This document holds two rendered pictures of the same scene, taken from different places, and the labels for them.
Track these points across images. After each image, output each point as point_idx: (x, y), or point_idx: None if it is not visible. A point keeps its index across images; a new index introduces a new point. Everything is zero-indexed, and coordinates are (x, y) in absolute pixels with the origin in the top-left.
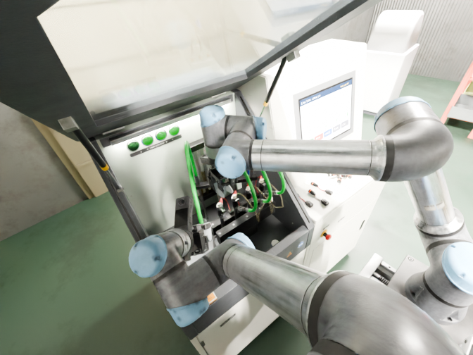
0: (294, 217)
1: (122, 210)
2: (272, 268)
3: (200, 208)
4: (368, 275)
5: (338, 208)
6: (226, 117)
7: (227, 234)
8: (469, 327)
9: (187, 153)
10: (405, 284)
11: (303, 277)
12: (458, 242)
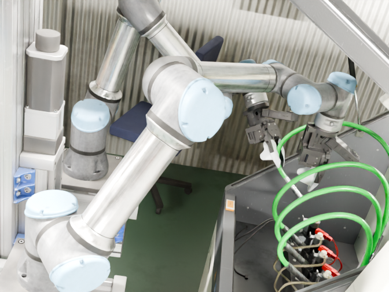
0: None
1: (338, 134)
2: (184, 42)
3: (286, 137)
4: (116, 282)
5: None
6: (329, 82)
7: (286, 253)
8: (10, 263)
9: (347, 121)
10: None
11: (171, 26)
12: (69, 208)
